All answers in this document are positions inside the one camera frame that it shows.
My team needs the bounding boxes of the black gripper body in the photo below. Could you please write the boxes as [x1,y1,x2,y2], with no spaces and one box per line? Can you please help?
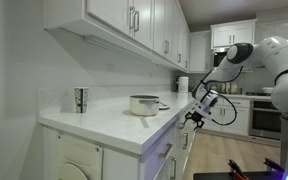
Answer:
[192,111,203,124]

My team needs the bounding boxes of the white drawer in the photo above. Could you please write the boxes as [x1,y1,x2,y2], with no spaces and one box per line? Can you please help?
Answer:
[140,129,174,180]
[174,111,193,140]

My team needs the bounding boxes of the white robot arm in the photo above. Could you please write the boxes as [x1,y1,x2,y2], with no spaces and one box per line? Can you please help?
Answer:
[188,36,288,180]

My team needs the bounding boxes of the white paper towel roll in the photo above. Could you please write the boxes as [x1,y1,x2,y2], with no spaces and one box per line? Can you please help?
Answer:
[178,76,189,93]

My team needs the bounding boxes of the white plates on counter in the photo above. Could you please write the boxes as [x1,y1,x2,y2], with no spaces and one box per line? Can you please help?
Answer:
[221,82,238,94]

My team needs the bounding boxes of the stainless steel oven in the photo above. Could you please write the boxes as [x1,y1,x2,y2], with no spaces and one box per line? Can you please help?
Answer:
[249,100,281,140]

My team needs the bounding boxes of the stainless steel microwave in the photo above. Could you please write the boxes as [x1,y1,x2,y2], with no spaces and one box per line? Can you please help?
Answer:
[213,48,228,67]

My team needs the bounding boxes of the white pot on stove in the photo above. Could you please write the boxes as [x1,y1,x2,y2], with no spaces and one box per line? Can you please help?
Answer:
[261,87,273,94]

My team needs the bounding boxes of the white upper wall cabinets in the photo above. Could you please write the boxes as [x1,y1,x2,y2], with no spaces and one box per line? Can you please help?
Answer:
[44,0,190,72]

